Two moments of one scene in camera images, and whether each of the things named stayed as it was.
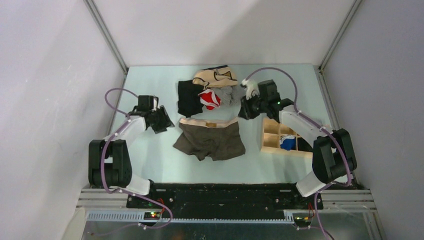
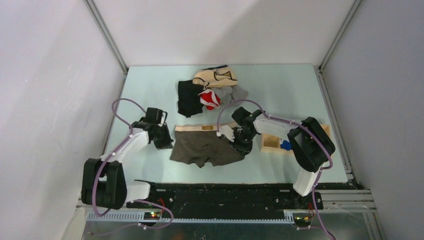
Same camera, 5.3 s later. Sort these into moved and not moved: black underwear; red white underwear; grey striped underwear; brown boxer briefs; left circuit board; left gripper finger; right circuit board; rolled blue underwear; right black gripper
Moved: right black gripper; brown boxer briefs; left gripper finger
Not moved: right circuit board; left circuit board; black underwear; red white underwear; rolled blue underwear; grey striped underwear
